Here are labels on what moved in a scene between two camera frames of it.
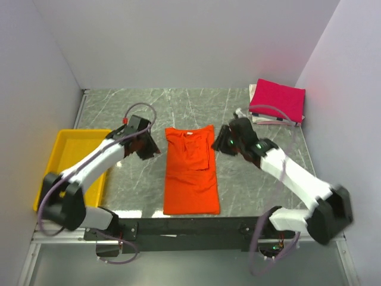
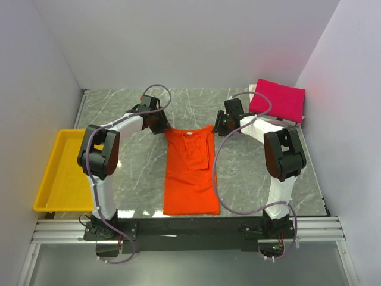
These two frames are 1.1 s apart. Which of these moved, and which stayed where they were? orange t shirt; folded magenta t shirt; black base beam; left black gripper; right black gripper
Moved: right black gripper; left black gripper
Stayed: orange t shirt; folded magenta t shirt; black base beam
